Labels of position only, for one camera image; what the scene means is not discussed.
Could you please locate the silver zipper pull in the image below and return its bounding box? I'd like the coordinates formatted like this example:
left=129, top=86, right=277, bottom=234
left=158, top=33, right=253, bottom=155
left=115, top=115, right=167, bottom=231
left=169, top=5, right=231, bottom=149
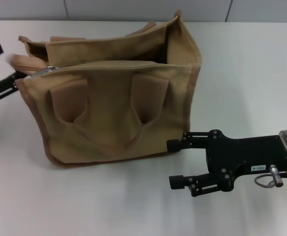
left=32, top=65, right=61, bottom=77

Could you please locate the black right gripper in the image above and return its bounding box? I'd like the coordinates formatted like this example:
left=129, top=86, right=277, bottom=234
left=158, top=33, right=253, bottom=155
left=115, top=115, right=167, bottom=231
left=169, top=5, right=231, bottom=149
left=166, top=129, right=287, bottom=198

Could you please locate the khaki canvas food bag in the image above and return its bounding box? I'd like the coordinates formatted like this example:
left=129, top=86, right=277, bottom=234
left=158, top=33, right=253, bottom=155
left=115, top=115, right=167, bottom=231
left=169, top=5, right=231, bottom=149
left=14, top=9, right=204, bottom=170

